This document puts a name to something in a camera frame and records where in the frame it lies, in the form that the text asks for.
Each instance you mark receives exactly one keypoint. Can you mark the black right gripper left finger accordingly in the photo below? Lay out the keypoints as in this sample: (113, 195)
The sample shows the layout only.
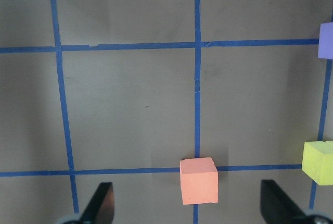
(100, 208)

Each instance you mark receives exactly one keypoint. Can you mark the purple block right side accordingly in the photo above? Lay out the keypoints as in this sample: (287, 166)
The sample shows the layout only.
(325, 41)

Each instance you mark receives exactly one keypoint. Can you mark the yellow foam block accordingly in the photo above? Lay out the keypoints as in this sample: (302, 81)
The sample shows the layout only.
(317, 161)

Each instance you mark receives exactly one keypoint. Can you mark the orange block near robot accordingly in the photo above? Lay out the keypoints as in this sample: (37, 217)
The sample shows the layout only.
(199, 181)

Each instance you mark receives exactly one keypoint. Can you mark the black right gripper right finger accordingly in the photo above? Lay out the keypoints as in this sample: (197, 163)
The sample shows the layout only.
(277, 207)

